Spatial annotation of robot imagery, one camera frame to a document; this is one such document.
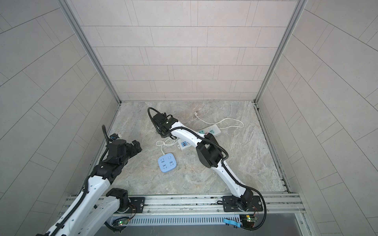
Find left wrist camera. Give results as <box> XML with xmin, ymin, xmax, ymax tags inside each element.
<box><xmin>108</xmin><ymin>133</ymin><xmax>121</xmax><ymax>143</ymax></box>

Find aluminium rail frame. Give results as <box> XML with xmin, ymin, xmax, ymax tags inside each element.
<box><xmin>58</xmin><ymin>192</ymin><xmax>306</xmax><ymax>228</ymax></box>

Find circuit board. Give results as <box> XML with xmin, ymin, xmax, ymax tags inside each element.
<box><xmin>239</xmin><ymin>214</ymin><xmax>258</xmax><ymax>229</ymax></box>
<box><xmin>112</xmin><ymin>216</ymin><xmax>131</xmax><ymax>227</ymax></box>

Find white cable of blue cube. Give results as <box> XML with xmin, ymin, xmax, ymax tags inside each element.
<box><xmin>156</xmin><ymin>137</ymin><xmax>179</xmax><ymax>155</ymax></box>

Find left circuit board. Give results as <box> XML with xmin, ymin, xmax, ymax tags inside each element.
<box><xmin>112</xmin><ymin>216</ymin><xmax>131</xmax><ymax>227</ymax></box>

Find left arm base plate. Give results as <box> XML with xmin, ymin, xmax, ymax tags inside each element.
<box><xmin>103</xmin><ymin>197</ymin><xmax>146</xmax><ymax>214</ymax></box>

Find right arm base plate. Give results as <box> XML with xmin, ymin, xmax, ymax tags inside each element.
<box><xmin>221</xmin><ymin>195</ymin><xmax>264</xmax><ymax>212</ymax></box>

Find blue round power cube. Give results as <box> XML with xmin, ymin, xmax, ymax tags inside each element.
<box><xmin>157</xmin><ymin>153</ymin><xmax>177</xmax><ymax>173</ymax></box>

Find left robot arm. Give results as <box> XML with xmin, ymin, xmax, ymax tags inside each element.
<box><xmin>45</xmin><ymin>127</ymin><xmax>142</xmax><ymax>236</ymax></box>

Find blue tape tag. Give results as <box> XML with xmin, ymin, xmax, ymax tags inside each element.
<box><xmin>223</xmin><ymin>218</ymin><xmax>241</xmax><ymax>228</ymax></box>

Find white power strip cord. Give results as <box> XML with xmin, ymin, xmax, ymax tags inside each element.
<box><xmin>194</xmin><ymin>111</ymin><xmax>245</xmax><ymax>130</ymax></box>

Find white multicolour power strip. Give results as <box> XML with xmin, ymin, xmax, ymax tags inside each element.
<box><xmin>177</xmin><ymin>124</ymin><xmax>221</xmax><ymax>150</ymax></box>

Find right circuit board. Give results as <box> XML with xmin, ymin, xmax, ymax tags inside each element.
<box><xmin>239</xmin><ymin>214</ymin><xmax>258</xmax><ymax>229</ymax></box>

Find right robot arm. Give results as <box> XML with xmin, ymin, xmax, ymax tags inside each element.
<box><xmin>147</xmin><ymin>107</ymin><xmax>267</xmax><ymax>231</ymax></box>

